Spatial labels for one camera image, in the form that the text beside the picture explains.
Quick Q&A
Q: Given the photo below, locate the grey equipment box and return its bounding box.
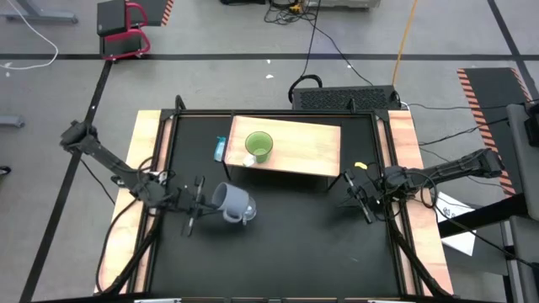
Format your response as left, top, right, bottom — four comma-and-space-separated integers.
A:
305, 0, 382, 10

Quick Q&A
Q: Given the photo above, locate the grey metal cart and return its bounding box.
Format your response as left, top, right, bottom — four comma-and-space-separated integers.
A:
500, 103, 539, 303

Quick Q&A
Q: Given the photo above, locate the black metal beam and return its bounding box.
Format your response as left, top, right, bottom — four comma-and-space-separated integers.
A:
437, 194, 530, 237

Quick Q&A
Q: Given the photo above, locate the red and black cart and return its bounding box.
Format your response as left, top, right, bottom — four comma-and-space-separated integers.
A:
96, 0, 152, 62

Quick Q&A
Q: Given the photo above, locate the large black striped-edge mat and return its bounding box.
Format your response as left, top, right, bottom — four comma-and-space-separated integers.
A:
457, 66, 534, 197

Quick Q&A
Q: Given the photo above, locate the green and white mug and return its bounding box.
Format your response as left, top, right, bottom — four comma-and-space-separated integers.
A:
242, 130, 274, 168

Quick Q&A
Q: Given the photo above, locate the white paper sheet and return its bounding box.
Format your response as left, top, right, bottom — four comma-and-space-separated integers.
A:
433, 191, 477, 257

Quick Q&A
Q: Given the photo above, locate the wooden shelf with black legs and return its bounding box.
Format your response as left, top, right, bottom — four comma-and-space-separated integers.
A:
221, 115, 343, 197

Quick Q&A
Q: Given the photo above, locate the black arm cable harness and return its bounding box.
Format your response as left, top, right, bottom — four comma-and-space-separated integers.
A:
385, 205, 450, 298
94, 157, 169, 295

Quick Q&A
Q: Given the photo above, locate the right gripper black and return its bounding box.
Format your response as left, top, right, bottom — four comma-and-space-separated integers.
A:
339, 169, 399, 224

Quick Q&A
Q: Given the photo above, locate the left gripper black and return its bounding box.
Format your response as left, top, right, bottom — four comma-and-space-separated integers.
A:
166, 176, 223, 237

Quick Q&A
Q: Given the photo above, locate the black looped floor cable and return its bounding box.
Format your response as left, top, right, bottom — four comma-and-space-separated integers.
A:
287, 16, 323, 104

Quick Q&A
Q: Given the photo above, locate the long grey desk foot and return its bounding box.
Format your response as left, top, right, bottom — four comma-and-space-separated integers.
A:
0, 0, 79, 24

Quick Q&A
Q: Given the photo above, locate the grey mug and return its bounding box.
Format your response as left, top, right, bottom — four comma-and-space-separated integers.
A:
211, 181, 250, 224

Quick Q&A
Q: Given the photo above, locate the small black striped-edge mat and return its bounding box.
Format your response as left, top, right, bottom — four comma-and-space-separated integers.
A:
125, 0, 174, 27

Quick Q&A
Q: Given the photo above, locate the short grey desk foot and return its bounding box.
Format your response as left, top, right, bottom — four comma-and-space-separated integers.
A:
0, 114, 25, 129

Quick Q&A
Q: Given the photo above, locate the wooden table side panel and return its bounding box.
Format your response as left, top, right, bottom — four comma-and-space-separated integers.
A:
376, 109, 455, 295
94, 109, 173, 295

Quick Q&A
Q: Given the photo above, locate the blue cloth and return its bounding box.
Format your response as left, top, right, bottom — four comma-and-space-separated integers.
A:
213, 135, 227, 163

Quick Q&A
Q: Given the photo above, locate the black computer case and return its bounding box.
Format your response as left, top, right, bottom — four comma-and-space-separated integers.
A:
291, 85, 401, 111

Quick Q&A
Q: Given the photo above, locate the white cable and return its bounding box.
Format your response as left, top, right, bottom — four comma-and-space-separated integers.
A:
0, 0, 59, 71

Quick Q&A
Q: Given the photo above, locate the black aluminium table frame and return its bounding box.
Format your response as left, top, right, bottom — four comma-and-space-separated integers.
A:
125, 94, 426, 303

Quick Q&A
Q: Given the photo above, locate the yellow cable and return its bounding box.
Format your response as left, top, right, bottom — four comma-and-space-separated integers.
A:
391, 0, 419, 88

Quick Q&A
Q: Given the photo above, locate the black device on cart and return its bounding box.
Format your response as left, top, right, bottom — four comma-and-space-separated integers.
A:
523, 98, 539, 147

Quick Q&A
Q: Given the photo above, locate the tangled black cable bundle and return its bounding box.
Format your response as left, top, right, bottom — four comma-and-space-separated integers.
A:
263, 0, 321, 26

